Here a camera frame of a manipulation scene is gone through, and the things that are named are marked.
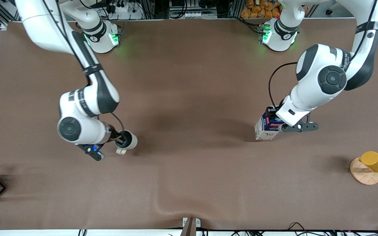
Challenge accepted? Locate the blue milk carton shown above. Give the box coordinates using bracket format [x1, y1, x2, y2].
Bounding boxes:
[255, 111, 287, 141]

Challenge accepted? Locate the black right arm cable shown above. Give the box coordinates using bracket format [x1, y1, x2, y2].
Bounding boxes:
[111, 112, 126, 132]

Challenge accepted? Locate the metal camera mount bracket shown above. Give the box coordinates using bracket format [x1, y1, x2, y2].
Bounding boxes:
[180, 217, 201, 236]

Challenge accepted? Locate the brown table cloth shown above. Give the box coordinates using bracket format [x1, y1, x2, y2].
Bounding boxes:
[0, 18, 378, 230]

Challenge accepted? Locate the round wooden cup stand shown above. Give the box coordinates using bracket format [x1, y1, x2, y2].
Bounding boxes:
[350, 157, 378, 186]

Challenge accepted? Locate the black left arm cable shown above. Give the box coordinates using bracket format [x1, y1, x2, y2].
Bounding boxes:
[268, 62, 298, 109]

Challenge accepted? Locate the white power strip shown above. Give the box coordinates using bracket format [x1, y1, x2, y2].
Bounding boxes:
[110, 0, 143, 20]

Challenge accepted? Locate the grey ceramic mug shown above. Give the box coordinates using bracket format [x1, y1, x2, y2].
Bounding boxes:
[115, 130, 138, 155]

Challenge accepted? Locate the black loose cable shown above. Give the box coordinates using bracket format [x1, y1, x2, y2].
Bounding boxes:
[288, 222, 312, 236]

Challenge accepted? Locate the bag of orange buns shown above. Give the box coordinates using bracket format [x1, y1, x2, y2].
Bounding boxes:
[241, 0, 283, 19]

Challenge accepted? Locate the yellow plastic cup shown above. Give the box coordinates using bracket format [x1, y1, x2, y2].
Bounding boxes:
[359, 151, 378, 173]

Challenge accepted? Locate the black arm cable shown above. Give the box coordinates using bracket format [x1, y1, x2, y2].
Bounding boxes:
[268, 62, 298, 109]
[111, 112, 126, 132]

